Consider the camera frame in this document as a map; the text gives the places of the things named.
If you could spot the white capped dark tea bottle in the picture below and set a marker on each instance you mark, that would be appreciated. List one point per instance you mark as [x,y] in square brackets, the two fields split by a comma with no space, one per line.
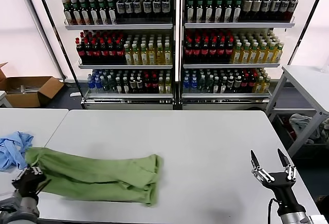
[283,7]
[256,7]
[129,7]
[147,7]
[265,7]
[137,7]
[166,6]
[247,7]
[156,7]
[292,7]
[274,7]
[120,7]

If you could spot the grey metal shelving unit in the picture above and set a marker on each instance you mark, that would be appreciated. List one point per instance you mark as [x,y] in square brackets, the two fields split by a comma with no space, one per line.
[226,103]
[128,103]

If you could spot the green capped tea bottle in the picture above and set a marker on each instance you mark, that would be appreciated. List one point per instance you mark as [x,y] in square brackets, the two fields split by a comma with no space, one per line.
[102,12]
[111,12]
[227,13]
[85,13]
[68,13]
[199,13]
[237,12]
[218,13]
[76,13]
[209,13]
[190,13]
[94,13]

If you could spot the grey metal pole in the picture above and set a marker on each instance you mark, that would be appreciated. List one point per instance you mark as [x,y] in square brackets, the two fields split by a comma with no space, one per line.
[41,28]

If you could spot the dark storage basket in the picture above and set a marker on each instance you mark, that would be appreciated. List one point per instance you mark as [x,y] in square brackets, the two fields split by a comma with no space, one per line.
[281,127]

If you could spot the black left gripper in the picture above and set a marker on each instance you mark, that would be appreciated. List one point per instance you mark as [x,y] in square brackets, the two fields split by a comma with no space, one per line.
[28,184]

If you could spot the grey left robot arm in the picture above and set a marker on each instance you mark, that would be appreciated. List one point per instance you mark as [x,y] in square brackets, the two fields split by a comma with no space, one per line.
[28,206]

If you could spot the blue label water bottle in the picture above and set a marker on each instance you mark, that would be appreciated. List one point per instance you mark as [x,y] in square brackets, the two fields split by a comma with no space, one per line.
[194,84]
[97,84]
[90,84]
[186,84]

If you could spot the grey metal shelf board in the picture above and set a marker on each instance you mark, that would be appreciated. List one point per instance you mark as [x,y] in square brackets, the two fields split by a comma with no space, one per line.
[239,25]
[126,66]
[231,65]
[226,95]
[128,96]
[118,26]

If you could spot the red capped cola bottle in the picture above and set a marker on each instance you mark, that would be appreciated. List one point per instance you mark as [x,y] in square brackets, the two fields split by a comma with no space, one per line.
[80,52]
[220,52]
[196,52]
[88,52]
[212,52]
[189,52]
[146,84]
[228,52]
[204,52]
[111,52]
[119,52]
[154,84]
[252,82]
[103,52]
[95,52]
[244,82]

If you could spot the pale yellow drink bottle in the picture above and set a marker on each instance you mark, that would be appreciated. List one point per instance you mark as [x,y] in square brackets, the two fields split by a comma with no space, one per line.
[266,84]
[167,85]
[259,84]
[161,85]

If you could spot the grey metal frame table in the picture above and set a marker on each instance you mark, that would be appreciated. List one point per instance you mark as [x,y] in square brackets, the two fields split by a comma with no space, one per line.
[306,85]

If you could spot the crumpled light blue garment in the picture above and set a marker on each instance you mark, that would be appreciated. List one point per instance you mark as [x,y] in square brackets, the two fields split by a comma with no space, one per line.
[13,147]

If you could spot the black label drink bottle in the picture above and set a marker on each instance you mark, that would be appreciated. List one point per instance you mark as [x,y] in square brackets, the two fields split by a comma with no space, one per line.
[237,83]
[125,85]
[132,84]
[118,85]
[230,83]
[216,85]
[139,84]
[223,85]

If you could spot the yellow juice bottle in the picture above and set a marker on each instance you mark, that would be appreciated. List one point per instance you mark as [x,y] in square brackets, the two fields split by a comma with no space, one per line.
[127,55]
[160,55]
[261,54]
[167,54]
[277,54]
[253,54]
[236,54]
[151,55]
[135,55]
[244,54]
[269,54]
[143,55]

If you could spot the clear plastic packaging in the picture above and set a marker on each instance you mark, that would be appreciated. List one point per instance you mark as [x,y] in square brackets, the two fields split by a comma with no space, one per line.
[30,88]

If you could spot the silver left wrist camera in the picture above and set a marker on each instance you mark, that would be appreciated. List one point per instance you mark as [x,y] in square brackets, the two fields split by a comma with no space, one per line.
[6,206]

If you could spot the dark green cloth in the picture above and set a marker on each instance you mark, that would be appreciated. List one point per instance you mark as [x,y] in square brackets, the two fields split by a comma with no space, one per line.
[326,129]

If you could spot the grey white clothes pile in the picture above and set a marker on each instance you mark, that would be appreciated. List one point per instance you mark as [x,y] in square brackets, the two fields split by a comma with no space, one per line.
[299,121]

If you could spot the small white floor object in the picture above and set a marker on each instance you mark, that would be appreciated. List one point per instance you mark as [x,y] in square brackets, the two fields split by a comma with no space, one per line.
[75,94]

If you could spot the white side table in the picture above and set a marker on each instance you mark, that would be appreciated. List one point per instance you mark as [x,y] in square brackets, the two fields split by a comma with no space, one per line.
[38,121]

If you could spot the green polo shirt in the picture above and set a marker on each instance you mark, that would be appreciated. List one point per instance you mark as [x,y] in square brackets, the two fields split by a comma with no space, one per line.
[90,167]

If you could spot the open brown cardboard box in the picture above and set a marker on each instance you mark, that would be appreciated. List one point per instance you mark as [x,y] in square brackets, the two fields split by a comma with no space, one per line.
[23,100]

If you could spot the black metal pole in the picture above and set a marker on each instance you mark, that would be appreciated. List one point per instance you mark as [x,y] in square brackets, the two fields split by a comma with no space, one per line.
[309,16]
[59,41]

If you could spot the white furniture corner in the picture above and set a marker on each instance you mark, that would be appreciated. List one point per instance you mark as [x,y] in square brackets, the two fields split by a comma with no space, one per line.
[3,100]

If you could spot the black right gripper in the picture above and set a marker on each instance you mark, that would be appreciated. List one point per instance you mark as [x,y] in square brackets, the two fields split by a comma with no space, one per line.
[281,190]

